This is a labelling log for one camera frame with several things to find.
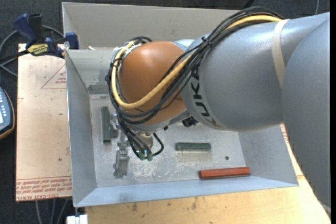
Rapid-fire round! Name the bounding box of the red-brown flat block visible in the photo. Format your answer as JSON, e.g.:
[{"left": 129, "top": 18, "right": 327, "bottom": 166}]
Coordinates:
[{"left": 198, "top": 166, "right": 251, "bottom": 180}]

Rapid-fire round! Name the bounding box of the brown cardboard board red print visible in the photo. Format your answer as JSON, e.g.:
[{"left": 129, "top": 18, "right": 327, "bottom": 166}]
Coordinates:
[{"left": 15, "top": 43, "right": 73, "bottom": 202}]

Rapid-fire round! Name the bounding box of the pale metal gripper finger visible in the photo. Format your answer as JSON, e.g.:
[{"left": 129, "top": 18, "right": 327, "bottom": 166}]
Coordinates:
[
  {"left": 109, "top": 112, "right": 120, "bottom": 139},
  {"left": 112, "top": 140, "right": 130, "bottom": 178}
]

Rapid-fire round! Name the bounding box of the grey metal bin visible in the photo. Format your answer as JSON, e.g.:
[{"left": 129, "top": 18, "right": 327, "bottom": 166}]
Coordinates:
[{"left": 61, "top": 2, "right": 300, "bottom": 208}]

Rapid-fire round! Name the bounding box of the black cylinder on white bracket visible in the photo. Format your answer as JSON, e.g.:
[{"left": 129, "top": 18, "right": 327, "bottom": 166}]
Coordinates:
[{"left": 181, "top": 114, "right": 200, "bottom": 128}]

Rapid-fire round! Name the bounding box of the dark green flat block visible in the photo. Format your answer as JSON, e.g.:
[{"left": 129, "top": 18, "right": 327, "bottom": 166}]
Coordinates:
[
  {"left": 175, "top": 142, "right": 212, "bottom": 152},
  {"left": 101, "top": 106, "right": 112, "bottom": 143}
]

